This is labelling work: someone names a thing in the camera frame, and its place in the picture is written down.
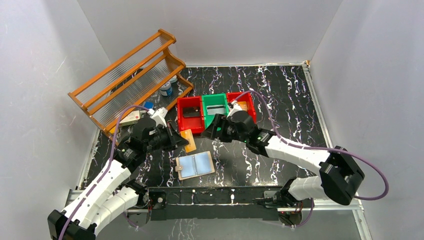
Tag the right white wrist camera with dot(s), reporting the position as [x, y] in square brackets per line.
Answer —
[233, 108]

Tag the small white red box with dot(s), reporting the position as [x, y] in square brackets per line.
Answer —
[132, 118]

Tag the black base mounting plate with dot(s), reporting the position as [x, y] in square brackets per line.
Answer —
[244, 202]

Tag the black card in bin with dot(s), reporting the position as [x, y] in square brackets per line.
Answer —
[192, 112]

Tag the red plastic bin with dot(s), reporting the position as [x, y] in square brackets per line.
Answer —
[240, 96]
[195, 124]

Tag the small blue cube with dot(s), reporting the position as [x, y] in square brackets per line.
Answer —
[148, 105]

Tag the green plastic bin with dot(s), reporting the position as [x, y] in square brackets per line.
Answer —
[214, 104]

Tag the right red plastic bin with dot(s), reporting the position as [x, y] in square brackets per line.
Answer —
[240, 96]

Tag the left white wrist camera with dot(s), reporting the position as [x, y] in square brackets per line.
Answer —
[158, 116]

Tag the gold card in bin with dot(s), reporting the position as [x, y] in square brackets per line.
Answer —
[243, 105]

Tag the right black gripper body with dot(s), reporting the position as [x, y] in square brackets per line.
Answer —
[231, 134]

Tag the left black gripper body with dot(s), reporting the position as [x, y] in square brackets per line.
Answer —
[170, 136]

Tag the blue white round jar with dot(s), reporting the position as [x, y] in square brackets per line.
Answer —
[166, 90]

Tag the orange wooden shelf rack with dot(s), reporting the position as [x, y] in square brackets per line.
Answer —
[133, 79]

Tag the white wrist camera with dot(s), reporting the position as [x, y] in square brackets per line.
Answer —
[233, 108]
[158, 116]

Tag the silver card in bin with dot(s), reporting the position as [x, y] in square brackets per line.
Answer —
[215, 109]

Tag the left red plastic bin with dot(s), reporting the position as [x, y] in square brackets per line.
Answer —
[195, 124]

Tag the beige leather card holder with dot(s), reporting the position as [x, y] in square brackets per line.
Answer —
[194, 165]

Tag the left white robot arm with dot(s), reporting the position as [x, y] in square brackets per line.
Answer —
[111, 192]

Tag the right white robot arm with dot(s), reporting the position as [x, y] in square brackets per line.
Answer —
[336, 175]

